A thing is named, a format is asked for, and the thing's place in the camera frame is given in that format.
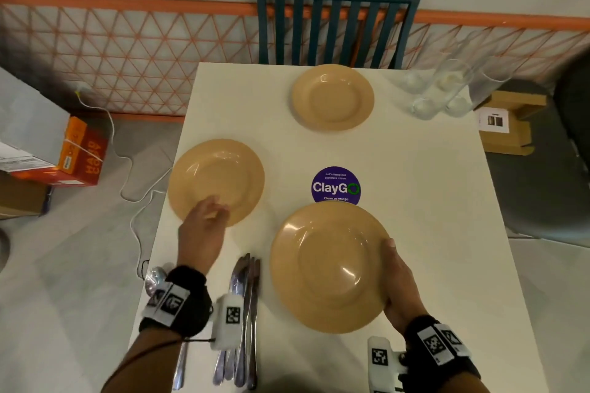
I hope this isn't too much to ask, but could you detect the person's left hand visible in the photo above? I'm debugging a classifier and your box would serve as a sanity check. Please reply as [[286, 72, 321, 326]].
[[176, 196, 230, 276]]

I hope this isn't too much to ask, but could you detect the person's right hand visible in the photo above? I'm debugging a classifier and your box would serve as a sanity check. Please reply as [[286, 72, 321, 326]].
[[379, 238, 430, 333]]

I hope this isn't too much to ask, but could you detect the tan plate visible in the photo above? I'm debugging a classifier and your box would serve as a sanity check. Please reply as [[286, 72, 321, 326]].
[[290, 64, 375, 132], [270, 202, 392, 334], [167, 138, 266, 228]]

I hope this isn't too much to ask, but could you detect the person's right forearm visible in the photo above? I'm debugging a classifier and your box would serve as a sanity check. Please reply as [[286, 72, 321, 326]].
[[458, 369, 492, 393]]

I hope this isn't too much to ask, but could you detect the person's left forearm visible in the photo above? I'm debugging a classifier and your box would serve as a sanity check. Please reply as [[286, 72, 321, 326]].
[[101, 327, 186, 393]]

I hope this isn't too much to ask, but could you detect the purple round sticker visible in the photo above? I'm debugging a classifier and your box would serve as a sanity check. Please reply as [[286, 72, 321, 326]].
[[312, 166, 361, 205]]

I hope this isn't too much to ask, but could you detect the black left wrist band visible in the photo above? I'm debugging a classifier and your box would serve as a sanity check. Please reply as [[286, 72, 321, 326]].
[[139, 265, 214, 339]]

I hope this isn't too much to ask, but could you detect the black wrist band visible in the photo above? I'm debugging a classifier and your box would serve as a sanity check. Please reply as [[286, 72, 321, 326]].
[[402, 314, 481, 393], [139, 265, 214, 339]]

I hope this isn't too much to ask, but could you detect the silver table knife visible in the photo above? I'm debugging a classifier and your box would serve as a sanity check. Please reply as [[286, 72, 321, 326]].
[[246, 258, 262, 391], [234, 255, 252, 388]]

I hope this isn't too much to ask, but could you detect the black right wrist band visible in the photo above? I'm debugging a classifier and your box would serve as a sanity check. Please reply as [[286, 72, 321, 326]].
[[402, 314, 481, 393]]

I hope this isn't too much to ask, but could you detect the clear drinking glass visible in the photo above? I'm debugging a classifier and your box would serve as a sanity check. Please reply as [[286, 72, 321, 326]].
[[403, 56, 444, 95], [445, 67, 513, 118], [410, 84, 451, 121], [435, 58, 476, 93]]

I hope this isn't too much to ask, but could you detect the orange paper box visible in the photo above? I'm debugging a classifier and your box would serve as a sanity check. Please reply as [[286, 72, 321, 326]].
[[8, 116, 109, 186]]

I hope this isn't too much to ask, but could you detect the brown cardboard box white label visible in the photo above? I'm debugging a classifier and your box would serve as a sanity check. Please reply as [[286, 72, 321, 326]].
[[475, 91, 548, 157]]

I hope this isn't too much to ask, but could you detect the orange lattice fence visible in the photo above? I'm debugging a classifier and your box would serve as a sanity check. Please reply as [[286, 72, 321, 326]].
[[0, 0, 590, 123]]

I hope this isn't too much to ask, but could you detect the plain brown cardboard box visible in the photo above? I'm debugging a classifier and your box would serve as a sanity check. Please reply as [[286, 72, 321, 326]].
[[0, 172, 52, 221]]

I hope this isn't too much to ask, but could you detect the grey white box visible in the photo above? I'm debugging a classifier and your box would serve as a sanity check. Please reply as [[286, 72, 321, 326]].
[[0, 67, 71, 173]]

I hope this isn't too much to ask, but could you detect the teal slatted chair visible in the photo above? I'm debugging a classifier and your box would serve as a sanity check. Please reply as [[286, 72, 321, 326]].
[[257, 0, 421, 70]]

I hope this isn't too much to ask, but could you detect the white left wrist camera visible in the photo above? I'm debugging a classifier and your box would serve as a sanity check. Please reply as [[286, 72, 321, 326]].
[[210, 294, 244, 352]]

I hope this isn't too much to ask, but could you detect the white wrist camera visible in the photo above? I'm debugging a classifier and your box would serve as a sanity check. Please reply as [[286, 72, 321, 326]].
[[367, 337, 409, 393], [210, 294, 244, 352]]

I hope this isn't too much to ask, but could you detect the white cable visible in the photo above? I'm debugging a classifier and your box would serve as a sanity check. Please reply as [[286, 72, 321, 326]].
[[75, 91, 172, 279]]

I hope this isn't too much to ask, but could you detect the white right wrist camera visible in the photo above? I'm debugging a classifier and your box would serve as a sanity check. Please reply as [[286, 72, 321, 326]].
[[367, 337, 409, 393]]

